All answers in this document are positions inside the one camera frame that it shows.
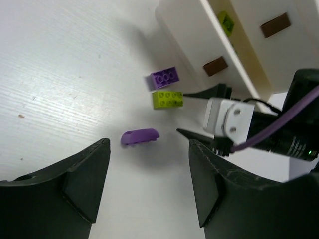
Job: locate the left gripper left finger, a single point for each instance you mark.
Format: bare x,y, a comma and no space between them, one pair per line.
60,201

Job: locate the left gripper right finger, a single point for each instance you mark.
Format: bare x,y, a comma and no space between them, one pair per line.
233,203

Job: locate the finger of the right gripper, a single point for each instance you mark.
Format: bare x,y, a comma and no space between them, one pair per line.
218,91
206,141

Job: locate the white drawer cabinet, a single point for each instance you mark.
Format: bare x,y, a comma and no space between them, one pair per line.
279,32

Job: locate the lime long lego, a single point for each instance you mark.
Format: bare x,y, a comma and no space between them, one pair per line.
167,99

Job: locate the white drawer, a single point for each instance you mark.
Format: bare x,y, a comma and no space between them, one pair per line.
207,52

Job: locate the purple rounded lego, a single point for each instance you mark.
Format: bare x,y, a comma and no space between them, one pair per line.
139,136

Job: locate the purple rectangular lego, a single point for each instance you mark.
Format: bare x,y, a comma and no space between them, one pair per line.
162,78

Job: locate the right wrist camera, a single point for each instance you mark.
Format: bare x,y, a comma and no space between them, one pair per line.
228,119

